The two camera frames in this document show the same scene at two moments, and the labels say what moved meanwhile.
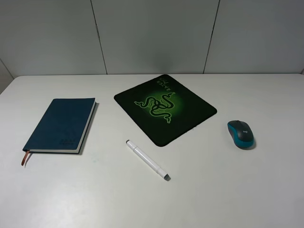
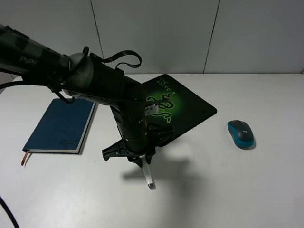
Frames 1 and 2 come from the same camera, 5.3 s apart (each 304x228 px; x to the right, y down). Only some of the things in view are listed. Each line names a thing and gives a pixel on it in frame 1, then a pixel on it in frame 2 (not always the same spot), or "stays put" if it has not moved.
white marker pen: x=158 y=171 -> x=145 y=165
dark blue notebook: x=63 y=128 stays put
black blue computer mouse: x=242 y=134 stays put
